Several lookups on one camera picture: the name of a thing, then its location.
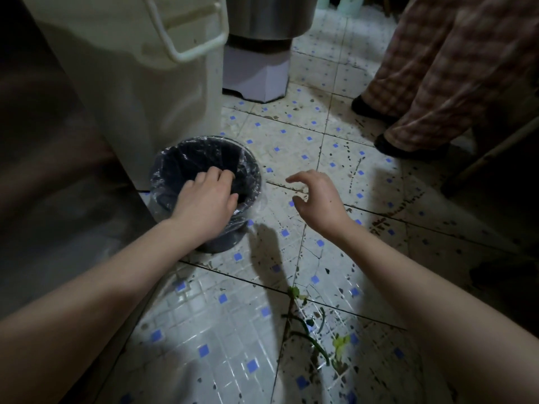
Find pile of green vegetable scraps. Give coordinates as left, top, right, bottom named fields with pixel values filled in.
left=281, top=286, right=353, bottom=375

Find person's left forearm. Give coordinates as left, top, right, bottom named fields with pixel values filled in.
left=0, top=218, right=199, bottom=404

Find person's right hand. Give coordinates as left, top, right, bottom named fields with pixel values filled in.
left=285, top=169, right=353, bottom=238

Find large steel drum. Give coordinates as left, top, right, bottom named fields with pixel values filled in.
left=225, top=0, right=319, bottom=53

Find dark brown cabinet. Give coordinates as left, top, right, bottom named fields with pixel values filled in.
left=0, top=0, right=159, bottom=404

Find clear bin liner bag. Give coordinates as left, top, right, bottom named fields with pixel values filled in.
left=148, top=135, right=267, bottom=226

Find plaid trousers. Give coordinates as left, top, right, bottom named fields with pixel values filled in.
left=361, top=0, right=539, bottom=153

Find dark trash bin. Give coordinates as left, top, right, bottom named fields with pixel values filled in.
left=151, top=136, right=263, bottom=254

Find dark wooden stool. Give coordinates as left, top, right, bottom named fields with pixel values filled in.
left=440, top=115, right=539, bottom=291

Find person's left hand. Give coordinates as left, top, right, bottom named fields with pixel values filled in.
left=168, top=166, right=240, bottom=245

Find person's right forearm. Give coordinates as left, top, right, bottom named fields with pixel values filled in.
left=335, top=224, right=539, bottom=404

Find large white lidded bucket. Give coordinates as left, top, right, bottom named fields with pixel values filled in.
left=20, top=0, right=230, bottom=192

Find dark slipper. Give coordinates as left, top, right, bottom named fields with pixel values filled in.
left=350, top=95, right=401, bottom=125
left=373, top=133, right=449, bottom=161

